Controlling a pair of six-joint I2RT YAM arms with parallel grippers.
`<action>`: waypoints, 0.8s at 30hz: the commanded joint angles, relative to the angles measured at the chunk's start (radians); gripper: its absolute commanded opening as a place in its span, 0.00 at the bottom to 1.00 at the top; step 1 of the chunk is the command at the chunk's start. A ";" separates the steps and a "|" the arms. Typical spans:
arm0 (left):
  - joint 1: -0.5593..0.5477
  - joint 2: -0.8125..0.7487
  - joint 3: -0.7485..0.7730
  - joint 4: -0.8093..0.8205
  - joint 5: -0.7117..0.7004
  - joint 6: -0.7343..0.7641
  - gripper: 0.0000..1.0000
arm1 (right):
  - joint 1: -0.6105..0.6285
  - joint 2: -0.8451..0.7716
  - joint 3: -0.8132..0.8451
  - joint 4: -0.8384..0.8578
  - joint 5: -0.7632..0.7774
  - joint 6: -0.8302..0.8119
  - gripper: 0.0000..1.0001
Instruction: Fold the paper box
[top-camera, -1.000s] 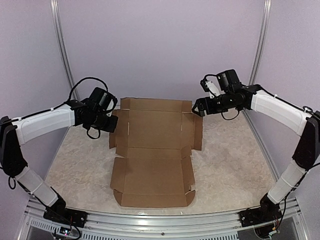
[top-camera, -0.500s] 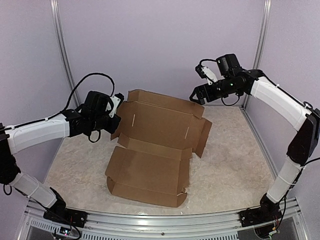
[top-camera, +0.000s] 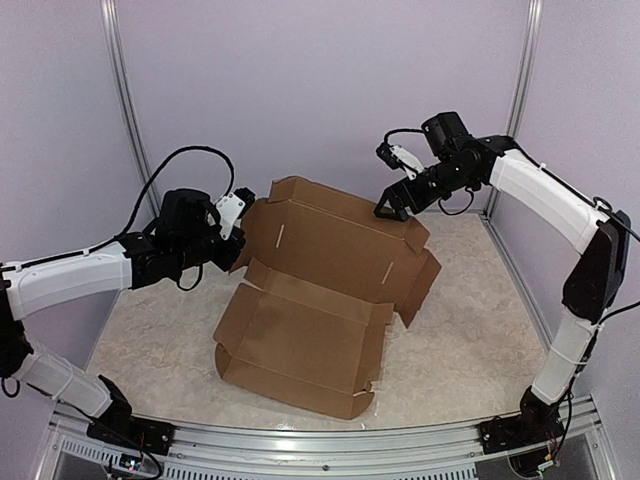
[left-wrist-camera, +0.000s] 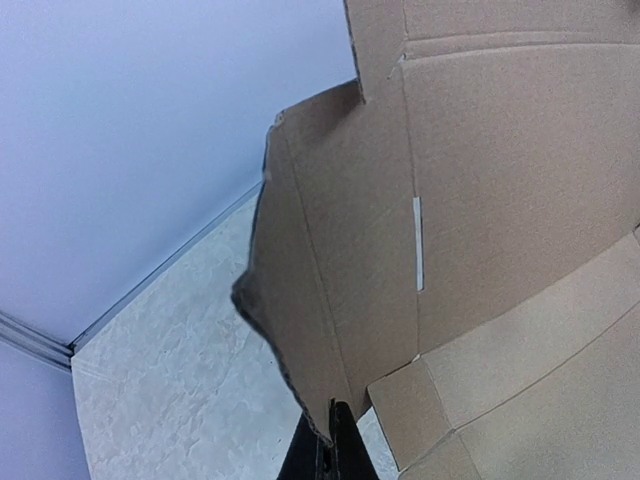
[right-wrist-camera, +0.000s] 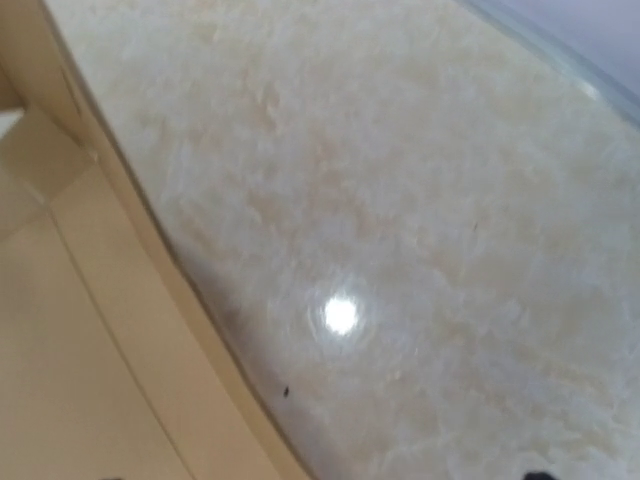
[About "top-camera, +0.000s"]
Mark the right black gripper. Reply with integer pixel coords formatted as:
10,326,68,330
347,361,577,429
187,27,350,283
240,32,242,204
374,156,477,220

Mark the brown cardboard box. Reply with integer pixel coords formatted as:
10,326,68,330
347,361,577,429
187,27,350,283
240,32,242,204
213,176,441,420

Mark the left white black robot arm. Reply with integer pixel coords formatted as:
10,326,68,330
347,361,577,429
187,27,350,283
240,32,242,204
1,187,255,445

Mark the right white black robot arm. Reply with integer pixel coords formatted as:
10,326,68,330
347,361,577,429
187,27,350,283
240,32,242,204
374,111,634,444

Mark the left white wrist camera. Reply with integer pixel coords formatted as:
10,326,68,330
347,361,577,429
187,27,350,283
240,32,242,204
215,187,256,240

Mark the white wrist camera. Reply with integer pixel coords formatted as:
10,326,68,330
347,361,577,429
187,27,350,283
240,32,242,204
215,187,256,240
376,142,425,180

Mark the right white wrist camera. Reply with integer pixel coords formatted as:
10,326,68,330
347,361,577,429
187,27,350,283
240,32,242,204
376,142,425,180

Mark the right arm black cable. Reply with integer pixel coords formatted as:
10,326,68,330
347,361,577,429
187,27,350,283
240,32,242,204
382,128,476,216

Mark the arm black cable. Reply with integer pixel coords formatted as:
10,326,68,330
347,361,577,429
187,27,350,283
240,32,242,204
382,128,476,216
87,145,237,256

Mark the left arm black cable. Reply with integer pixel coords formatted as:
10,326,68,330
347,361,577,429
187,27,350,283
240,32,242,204
87,145,237,256

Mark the right aluminium side rail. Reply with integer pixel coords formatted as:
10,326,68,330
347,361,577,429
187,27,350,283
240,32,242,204
480,211,553,354

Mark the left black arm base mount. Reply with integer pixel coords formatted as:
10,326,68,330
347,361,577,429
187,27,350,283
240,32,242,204
86,417,176,456

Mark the aluminium front frame rail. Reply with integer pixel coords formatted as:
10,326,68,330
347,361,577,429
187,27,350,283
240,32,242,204
34,394,621,480

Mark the right aluminium corner post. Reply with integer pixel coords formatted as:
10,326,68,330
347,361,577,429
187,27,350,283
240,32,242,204
482,0,545,221

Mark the aluminium corner post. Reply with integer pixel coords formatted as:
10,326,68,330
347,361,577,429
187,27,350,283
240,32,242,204
482,0,545,221
98,0,155,201

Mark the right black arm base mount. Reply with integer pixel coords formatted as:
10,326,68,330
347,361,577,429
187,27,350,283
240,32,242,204
477,415,565,455

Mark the left aluminium corner post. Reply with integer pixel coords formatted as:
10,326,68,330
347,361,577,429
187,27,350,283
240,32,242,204
98,0,155,201

